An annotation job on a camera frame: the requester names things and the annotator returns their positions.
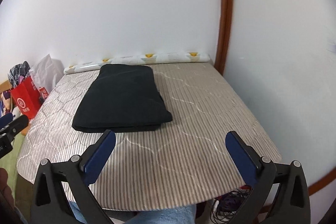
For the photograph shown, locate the white Miniso plastic bag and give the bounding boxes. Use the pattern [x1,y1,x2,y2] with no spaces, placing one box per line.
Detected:
[29,55,63,100]

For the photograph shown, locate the dark plaid cloth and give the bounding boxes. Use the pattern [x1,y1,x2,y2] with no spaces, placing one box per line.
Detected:
[8,61,30,88]

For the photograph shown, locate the white patterned pillow roll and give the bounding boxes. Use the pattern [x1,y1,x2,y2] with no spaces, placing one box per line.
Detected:
[63,52,211,75]

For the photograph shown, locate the brown wooden door frame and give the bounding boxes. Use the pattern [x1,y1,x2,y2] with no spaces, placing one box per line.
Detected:
[214,0,234,75]

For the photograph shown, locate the black sweatshirt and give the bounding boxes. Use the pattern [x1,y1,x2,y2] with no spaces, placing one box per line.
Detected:
[72,64,173,133]

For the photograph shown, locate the tangled black cables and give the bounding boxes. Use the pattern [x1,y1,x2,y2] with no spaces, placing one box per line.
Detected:
[209,186,253,224]

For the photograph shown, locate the blue jeans leg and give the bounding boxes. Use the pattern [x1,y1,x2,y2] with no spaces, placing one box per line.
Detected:
[68,200,198,224]

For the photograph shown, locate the striped quilted mattress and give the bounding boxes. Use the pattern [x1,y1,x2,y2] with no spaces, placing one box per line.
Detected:
[17,63,281,211]

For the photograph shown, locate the person's hand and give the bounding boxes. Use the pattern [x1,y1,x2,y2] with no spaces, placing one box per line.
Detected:
[0,168,15,209]

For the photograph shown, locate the red paper shopping bag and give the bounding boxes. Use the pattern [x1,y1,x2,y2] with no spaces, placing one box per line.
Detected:
[11,76,42,119]

